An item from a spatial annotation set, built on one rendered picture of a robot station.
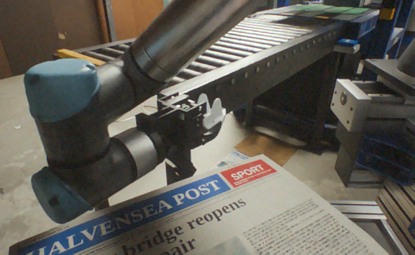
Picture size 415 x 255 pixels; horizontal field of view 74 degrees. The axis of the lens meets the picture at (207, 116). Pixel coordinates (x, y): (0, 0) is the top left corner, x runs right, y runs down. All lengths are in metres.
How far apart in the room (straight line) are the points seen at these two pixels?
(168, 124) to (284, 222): 0.24
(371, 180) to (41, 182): 0.77
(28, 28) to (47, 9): 0.30
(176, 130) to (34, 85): 0.23
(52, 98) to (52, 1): 3.56
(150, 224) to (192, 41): 0.21
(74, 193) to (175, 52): 0.21
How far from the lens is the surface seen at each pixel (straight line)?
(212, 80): 0.68
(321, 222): 0.29
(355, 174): 0.85
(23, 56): 3.80
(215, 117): 0.54
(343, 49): 1.55
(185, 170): 0.52
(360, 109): 0.74
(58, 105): 0.32
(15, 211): 1.70
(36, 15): 3.80
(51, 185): 0.37
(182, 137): 0.47
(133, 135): 0.42
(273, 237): 0.27
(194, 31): 0.34
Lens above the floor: 1.03
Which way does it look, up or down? 28 degrees down
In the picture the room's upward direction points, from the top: straight up
